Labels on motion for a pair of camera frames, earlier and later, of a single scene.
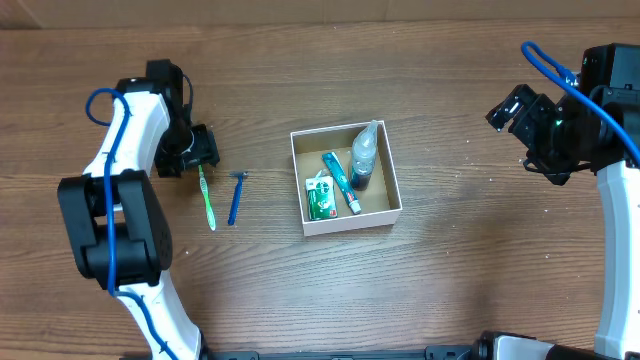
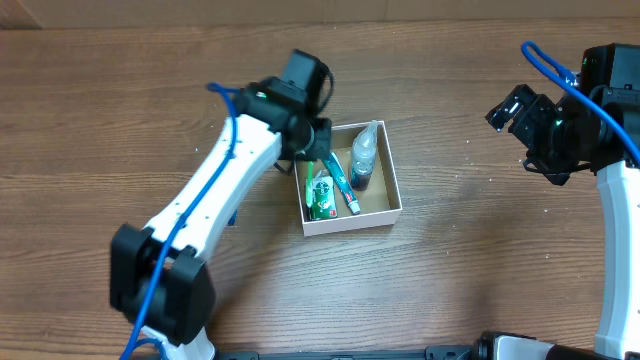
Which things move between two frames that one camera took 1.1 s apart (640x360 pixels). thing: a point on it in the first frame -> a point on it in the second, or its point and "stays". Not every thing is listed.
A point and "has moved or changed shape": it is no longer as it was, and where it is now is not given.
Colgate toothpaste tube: (335, 165) stays
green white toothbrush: (207, 199) has moved or changed shape
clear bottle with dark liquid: (364, 157) stays
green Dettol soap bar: (321, 196) stays
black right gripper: (523, 116) stays
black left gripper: (192, 157) -> (320, 142)
